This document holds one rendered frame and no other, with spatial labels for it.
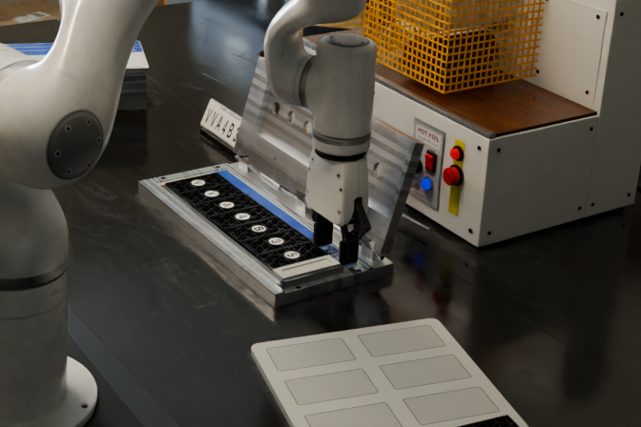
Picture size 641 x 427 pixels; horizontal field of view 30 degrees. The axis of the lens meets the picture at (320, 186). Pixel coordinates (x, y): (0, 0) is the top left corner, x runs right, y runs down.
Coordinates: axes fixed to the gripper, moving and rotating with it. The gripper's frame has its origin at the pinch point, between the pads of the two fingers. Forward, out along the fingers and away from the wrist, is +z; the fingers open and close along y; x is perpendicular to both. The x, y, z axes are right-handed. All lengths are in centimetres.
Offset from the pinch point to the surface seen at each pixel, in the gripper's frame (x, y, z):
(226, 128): 10, -51, 1
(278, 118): 7.8, -29.6, -8.6
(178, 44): 30, -110, 4
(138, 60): 3, -74, -6
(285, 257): -7.8, -1.4, 0.9
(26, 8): 82, -352, 64
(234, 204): -5.4, -20.9, 0.9
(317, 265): -4.9, 2.6, 1.1
